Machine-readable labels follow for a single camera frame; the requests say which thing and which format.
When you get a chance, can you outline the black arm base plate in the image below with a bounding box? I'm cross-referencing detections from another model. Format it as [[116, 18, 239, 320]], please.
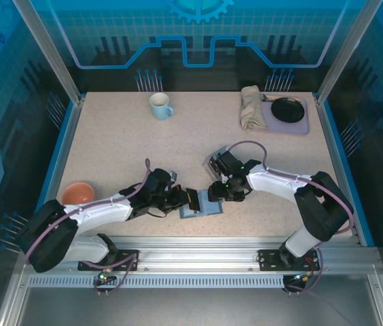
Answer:
[[257, 249, 321, 272], [77, 249, 141, 272]]

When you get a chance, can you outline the slotted cable duct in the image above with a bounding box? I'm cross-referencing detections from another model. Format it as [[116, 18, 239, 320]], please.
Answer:
[[27, 274, 289, 289]]

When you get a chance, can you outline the orange bowl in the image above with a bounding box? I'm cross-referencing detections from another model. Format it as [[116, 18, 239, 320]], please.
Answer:
[[61, 182, 96, 206]]

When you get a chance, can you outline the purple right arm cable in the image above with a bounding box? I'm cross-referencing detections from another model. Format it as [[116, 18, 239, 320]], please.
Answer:
[[227, 140, 354, 296]]

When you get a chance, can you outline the black plate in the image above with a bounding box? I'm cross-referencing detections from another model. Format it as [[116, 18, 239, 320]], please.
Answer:
[[270, 96, 306, 124]]

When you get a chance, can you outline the light blue mug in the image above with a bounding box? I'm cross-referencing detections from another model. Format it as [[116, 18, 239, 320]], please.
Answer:
[[149, 92, 176, 121]]

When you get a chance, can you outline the small circuit board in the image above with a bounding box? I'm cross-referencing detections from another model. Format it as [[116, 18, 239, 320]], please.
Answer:
[[285, 271, 312, 287], [96, 270, 117, 285]]

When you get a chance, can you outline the aluminium table side rail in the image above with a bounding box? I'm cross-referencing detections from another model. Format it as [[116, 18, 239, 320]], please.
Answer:
[[314, 94, 376, 247], [30, 94, 86, 247]]

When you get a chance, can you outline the aluminium frame rail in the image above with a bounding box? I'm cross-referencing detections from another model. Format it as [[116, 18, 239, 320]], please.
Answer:
[[18, 236, 382, 272]]

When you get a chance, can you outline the black credit card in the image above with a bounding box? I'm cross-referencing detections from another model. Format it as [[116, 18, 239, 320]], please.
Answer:
[[185, 188, 202, 213]]

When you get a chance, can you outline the beige folded cloth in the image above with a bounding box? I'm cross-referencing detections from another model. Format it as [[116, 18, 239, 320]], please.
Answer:
[[239, 85, 268, 131]]

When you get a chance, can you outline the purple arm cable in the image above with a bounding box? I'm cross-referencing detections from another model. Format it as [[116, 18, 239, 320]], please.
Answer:
[[227, 140, 354, 296], [24, 158, 152, 297]]

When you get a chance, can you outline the lilac tray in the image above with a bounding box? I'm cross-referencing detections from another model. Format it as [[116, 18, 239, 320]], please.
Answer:
[[238, 92, 311, 136]]

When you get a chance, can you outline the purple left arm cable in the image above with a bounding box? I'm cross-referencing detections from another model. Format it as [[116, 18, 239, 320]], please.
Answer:
[[24, 158, 152, 297]]

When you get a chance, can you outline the aluminium frame post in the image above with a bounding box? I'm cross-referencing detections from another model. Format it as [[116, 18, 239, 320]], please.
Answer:
[[11, 0, 86, 105], [314, 0, 383, 105]]

